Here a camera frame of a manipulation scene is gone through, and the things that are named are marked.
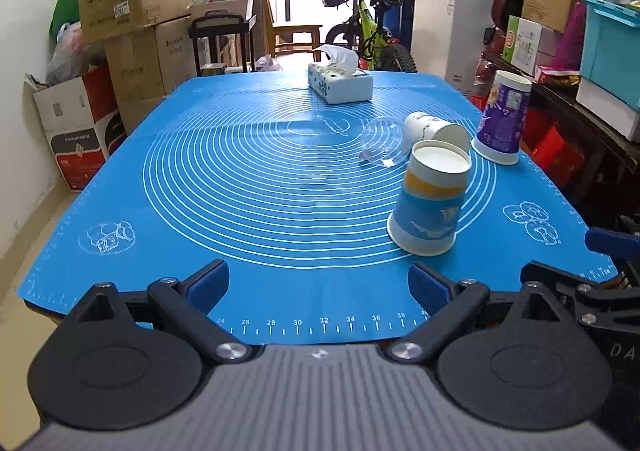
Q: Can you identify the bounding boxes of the green white carton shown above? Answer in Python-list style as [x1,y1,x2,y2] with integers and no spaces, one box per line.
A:
[502,15,544,77]

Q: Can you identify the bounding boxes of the teal plastic storage bin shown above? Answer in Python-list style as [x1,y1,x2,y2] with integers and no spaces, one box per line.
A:
[579,0,640,110]

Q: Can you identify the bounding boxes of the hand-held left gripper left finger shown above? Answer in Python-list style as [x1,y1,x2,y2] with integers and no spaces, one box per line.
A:
[65,259,252,366]

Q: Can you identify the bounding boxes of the white paper cup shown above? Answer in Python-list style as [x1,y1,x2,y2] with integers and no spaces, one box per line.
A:
[403,111,473,157]

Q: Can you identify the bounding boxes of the blue silicone baking mat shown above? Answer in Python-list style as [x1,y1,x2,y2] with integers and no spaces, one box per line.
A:
[15,70,618,347]

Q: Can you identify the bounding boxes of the green black bicycle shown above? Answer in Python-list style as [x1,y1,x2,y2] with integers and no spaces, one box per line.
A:
[302,0,419,75]

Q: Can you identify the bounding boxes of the red packets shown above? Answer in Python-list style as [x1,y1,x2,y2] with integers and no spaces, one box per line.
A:
[520,107,586,190]

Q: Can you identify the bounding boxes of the white flat box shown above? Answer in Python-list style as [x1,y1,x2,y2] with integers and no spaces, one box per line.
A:
[575,77,640,142]

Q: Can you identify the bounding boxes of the white chest freezer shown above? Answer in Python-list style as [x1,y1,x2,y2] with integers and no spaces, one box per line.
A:
[410,0,499,95]

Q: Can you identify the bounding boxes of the wooden chair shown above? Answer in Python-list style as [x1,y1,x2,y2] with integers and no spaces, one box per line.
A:
[257,0,324,63]

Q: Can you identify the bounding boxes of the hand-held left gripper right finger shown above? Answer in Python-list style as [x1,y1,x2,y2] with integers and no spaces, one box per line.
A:
[389,261,576,363]

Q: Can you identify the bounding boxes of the blue yellow paper cup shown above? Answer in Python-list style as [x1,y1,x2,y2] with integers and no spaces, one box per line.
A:
[387,140,472,257]

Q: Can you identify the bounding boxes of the white blue tissue box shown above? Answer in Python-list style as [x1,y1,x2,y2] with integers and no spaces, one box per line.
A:
[306,44,375,105]

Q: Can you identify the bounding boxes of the red white cardboard box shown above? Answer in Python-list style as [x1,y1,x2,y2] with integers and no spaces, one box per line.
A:
[32,65,129,193]

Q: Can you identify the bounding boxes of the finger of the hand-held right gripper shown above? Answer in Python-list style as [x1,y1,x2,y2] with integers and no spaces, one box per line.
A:
[585,226,640,262]
[520,260,628,329]

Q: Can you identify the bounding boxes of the plain brown cardboard box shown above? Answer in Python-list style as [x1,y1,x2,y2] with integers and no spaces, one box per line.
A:
[104,16,199,136]

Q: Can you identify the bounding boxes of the magenta bag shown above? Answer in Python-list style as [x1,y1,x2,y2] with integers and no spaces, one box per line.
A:
[552,1,589,72]

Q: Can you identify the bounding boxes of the clear plastic cup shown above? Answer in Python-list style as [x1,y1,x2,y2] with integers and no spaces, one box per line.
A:
[359,115,412,168]

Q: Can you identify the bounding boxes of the purple paper cup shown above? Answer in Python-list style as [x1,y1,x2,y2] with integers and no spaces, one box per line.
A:
[471,70,533,166]

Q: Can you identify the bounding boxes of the dark side table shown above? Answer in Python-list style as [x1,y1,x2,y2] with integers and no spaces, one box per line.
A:
[481,51,640,227]

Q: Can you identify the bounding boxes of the grey red plastic bag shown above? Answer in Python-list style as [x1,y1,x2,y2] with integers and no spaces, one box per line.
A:
[46,22,109,86]

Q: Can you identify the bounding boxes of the green bag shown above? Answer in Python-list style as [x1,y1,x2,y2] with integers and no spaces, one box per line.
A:
[49,0,81,40]

